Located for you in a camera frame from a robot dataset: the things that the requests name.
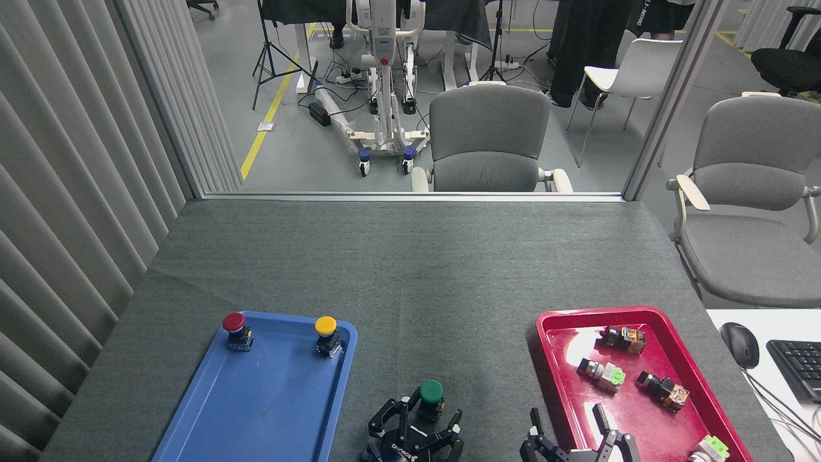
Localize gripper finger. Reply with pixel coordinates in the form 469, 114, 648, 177
593, 404, 641, 462
423, 409, 464, 461
368, 395, 421, 443
520, 407, 566, 462

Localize green push button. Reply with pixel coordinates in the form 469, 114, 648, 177
417, 380, 447, 422

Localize yellow push button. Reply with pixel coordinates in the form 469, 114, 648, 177
314, 316, 344, 359

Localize red push button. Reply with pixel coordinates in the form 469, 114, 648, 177
222, 312, 254, 352

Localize red plastic tray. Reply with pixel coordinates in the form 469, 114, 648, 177
534, 306, 752, 462

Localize blue plastic tray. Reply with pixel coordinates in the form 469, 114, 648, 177
152, 311, 359, 462

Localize black computer mouse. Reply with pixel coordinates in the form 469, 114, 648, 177
720, 322, 760, 370

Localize black keyboard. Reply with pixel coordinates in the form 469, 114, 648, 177
766, 340, 821, 404

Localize white desk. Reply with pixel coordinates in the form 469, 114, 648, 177
706, 309, 821, 462

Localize grey armchair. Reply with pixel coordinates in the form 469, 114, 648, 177
410, 85, 573, 193
666, 95, 821, 309

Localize white stand on wheels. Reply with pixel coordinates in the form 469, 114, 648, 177
314, 0, 432, 177

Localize black tripod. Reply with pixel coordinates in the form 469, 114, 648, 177
252, 0, 318, 111
480, 0, 509, 84

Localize white plastic chair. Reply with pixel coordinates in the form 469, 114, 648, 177
566, 38, 684, 169

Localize person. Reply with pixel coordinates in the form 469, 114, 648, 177
547, 0, 700, 110

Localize black and orange switch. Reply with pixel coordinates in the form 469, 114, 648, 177
635, 371, 690, 413
600, 325, 647, 355

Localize green and white switch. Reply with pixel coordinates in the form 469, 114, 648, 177
576, 357, 626, 393
688, 435, 731, 462

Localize grey cables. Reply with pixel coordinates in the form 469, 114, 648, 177
743, 367, 821, 447

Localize silver frame post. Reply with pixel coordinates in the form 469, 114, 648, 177
622, 0, 732, 201

